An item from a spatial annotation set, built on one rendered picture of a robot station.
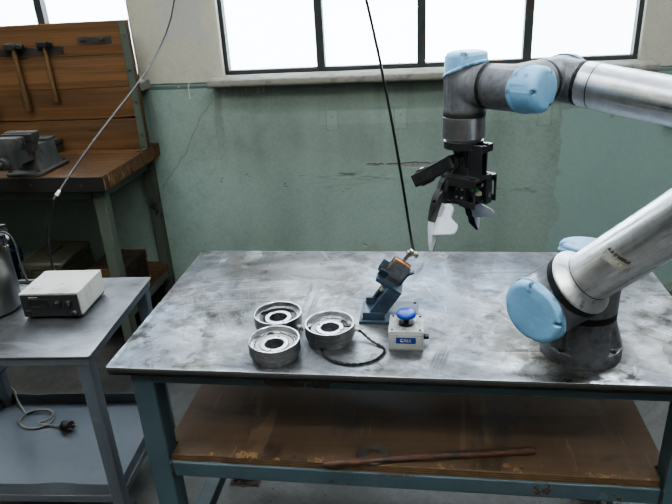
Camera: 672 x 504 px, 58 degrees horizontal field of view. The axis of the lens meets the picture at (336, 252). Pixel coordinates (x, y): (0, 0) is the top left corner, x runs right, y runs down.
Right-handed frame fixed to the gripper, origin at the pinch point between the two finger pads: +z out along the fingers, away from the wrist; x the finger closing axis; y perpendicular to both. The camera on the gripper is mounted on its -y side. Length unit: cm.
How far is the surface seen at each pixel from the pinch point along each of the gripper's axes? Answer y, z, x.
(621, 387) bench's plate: 32.7, 22.8, 7.1
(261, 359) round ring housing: -20.3, 19.8, -33.6
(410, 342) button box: -2.8, 19.9, -9.4
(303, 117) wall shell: -145, 4, 88
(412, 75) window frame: -101, -14, 111
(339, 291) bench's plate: -33.0, 21.6, -0.1
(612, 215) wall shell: -38, 51, 173
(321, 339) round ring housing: -16.0, 19.0, -21.6
